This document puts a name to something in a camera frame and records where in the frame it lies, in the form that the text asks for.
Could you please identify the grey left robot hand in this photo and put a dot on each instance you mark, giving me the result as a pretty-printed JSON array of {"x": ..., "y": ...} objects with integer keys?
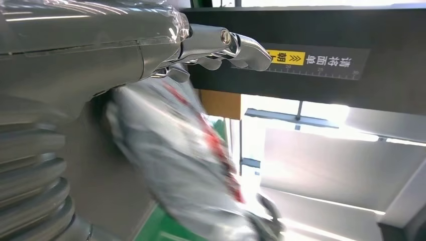
[{"x": 83, "y": 50}]

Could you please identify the white package with red print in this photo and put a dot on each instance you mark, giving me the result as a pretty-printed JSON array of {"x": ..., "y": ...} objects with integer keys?
[{"x": 173, "y": 159}]

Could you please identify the green conveyor belt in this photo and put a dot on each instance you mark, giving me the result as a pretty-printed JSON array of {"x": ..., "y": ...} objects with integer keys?
[{"x": 156, "y": 229}]

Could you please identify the brown cardboard box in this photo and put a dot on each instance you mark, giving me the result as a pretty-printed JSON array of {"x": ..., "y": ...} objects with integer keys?
[{"x": 221, "y": 103}]

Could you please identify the black machine gantry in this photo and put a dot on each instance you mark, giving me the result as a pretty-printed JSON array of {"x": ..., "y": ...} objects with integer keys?
[{"x": 386, "y": 91}]

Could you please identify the white partition panel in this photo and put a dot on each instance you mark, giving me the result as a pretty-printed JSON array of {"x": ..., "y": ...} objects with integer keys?
[{"x": 332, "y": 166}]

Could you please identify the grey ruled scanning plate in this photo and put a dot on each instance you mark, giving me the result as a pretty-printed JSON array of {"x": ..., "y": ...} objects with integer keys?
[{"x": 96, "y": 186}]

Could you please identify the black yellow ruler label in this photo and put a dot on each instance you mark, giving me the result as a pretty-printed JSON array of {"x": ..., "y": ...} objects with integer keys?
[{"x": 319, "y": 61}]

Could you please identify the dark window frame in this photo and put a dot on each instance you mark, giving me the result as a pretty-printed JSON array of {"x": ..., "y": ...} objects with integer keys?
[{"x": 293, "y": 117}]

